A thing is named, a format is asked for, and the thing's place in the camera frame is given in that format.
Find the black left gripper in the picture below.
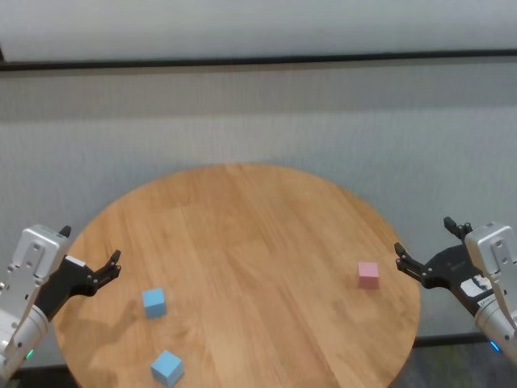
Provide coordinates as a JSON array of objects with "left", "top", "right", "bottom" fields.
[{"left": 36, "top": 225, "right": 122, "bottom": 323}]

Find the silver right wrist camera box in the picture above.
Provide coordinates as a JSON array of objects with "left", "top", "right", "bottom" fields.
[{"left": 464, "top": 221, "right": 517, "bottom": 324}]

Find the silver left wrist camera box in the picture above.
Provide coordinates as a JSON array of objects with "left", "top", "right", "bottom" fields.
[{"left": 0, "top": 224, "right": 72, "bottom": 320}]

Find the pink cube block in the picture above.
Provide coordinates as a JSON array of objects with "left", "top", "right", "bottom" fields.
[{"left": 357, "top": 261, "right": 380, "bottom": 290}]

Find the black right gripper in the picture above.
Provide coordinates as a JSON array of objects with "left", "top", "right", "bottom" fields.
[{"left": 393, "top": 217, "right": 494, "bottom": 316}]

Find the blue cube block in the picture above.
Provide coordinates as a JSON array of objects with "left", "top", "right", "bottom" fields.
[
  {"left": 150, "top": 349, "right": 185, "bottom": 388},
  {"left": 141, "top": 287, "right": 167, "bottom": 319}
]

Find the black wall rail strip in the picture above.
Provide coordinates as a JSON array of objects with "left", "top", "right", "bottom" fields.
[{"left": 0, "top": 42, "right": 517, "bottom": 74}]

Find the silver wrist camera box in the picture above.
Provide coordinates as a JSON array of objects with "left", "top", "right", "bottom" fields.
[
  {"left": 0, "top": 224, "right": 72, "bottom": 320},
  {"left": 464, "top": 221, "right": 517, "bottom": 324}
]

